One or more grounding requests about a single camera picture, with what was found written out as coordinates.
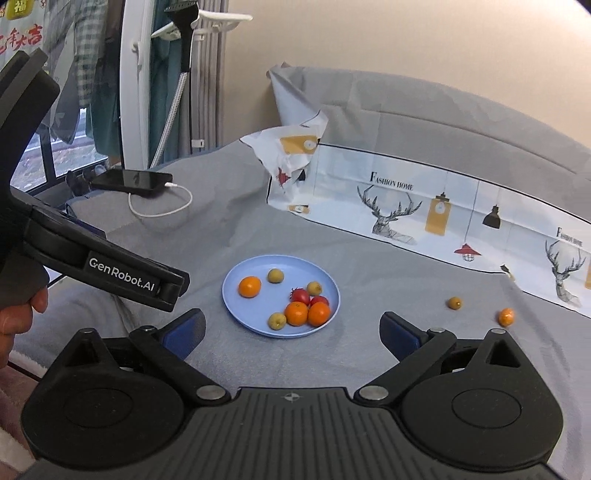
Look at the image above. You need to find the plaid shirt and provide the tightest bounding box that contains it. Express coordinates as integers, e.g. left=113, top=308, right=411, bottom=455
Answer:
left=69, top=0, right=123, bottom=108

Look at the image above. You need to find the red window decoration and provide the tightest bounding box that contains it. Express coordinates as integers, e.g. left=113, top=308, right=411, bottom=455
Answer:
left=0, top=0, right=45, bottom=52

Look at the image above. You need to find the blue plate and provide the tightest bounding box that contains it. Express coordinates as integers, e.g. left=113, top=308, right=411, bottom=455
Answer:
left=222, top=255, right=341, bottom=340

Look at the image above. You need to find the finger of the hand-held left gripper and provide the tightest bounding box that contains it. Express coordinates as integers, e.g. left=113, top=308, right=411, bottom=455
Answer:
left=159, top=267, right=191, bottom=300

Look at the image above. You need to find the teal hanging garment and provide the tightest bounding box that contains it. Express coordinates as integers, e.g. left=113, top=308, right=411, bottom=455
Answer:
left=89, top=0, right=185, bottom=167

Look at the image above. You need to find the black smartphone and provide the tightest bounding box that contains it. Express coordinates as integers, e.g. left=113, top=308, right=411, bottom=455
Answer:
left=90, top=168, right=174, bottom=197

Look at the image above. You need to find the black garment steamer head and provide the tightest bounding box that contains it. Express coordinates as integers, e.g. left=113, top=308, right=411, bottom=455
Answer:
left=166, top=0, right=200, bottom=75

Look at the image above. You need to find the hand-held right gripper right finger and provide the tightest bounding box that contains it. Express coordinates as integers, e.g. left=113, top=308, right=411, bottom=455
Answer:
left=353, top=312, right=529, bottom=407

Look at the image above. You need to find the person's left hand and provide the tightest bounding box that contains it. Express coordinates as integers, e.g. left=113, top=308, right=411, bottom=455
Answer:
left=0, top=285, right=49, bottom=370

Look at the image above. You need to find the braided steamer hose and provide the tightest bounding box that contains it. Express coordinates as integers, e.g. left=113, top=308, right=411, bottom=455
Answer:
left=150, top=71, right=190, bottom=167

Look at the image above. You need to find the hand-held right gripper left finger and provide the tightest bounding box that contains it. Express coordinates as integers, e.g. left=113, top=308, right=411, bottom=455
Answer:
left=58, top=308, right=232, bottom=407

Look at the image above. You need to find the deer and lamp printed cloth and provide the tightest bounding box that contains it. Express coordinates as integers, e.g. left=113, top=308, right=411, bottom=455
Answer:
left=240, top=65, right=591, bottom=319

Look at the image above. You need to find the white frame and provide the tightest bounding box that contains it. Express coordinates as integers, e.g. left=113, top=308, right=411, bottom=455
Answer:
left=119, top=0, right=154, bottom=169

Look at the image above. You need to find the white clothes hanger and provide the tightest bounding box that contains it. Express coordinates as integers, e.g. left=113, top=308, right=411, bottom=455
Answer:
left=150, top=9, right=254, bottom=41

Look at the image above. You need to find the grey bed sheet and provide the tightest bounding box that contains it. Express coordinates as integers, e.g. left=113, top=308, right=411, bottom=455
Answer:
left=14, top=65, right=591, bottom=462

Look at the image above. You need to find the white charging cable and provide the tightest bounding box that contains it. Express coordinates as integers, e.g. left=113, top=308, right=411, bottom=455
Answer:
left=128, top=181, right=194, bottom=219

